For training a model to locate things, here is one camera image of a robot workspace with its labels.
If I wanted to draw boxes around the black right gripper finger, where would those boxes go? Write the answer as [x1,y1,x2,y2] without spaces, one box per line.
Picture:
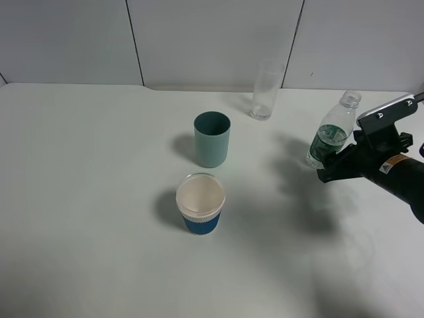
[317,145,356,183]

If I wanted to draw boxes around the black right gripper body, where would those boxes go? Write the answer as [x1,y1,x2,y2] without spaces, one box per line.
[347,131,423,223]

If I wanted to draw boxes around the clear green-label water bottle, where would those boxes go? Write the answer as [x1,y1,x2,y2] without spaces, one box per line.
[306,90,362,170]

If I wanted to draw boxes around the teal plastic cup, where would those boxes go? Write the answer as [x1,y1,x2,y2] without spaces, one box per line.
[193,111,231,168]

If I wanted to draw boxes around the white cup with blue sleeve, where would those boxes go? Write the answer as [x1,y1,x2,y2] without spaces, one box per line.
[176,173,226,235]

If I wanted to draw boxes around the tall clear drinking glass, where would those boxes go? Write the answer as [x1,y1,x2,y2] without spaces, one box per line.
[250,59,285,121]

